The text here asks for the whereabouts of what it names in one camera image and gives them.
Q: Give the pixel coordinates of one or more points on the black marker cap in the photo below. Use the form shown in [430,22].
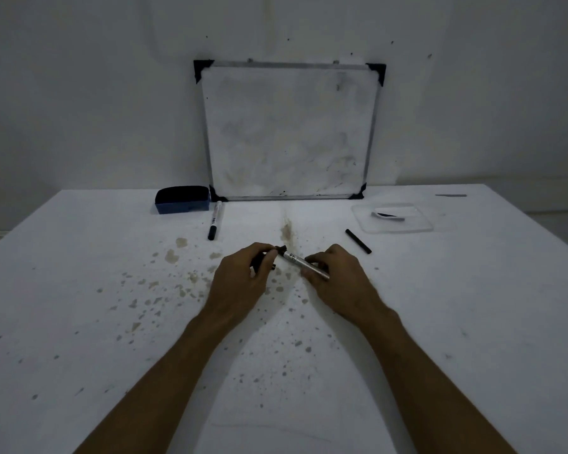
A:
[260,262]

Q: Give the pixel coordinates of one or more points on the person's right forearm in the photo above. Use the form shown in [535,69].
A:
[430,387]

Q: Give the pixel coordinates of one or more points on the white framed whiteboard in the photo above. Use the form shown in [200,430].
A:
[288,132]

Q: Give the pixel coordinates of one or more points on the white capped whiteboard marker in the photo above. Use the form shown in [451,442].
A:
[215,220]

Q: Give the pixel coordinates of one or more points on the person's right thumb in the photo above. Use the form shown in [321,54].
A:
[315,277]

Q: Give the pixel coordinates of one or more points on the person's right hand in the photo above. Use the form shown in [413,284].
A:
[345,283]

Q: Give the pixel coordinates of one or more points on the silver whiteboard marker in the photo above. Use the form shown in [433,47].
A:
[304,264]

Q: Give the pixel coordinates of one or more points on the black marker refill stick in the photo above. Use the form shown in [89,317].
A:
[358,241]

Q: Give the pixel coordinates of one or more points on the thin grey strip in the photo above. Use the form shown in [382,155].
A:
[450,195]

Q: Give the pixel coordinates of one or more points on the person's left thumb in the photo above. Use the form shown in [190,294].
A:
[267,269]

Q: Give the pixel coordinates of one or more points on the person's left hand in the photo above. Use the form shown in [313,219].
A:
[234,282]

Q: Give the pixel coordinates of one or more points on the black and white packet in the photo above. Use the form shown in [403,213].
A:
[389,215]

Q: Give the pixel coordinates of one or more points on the blue whiteboard eraser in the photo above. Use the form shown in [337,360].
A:
[182,200]

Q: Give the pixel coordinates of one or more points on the person's left forearm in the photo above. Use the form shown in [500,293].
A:
[170,382]

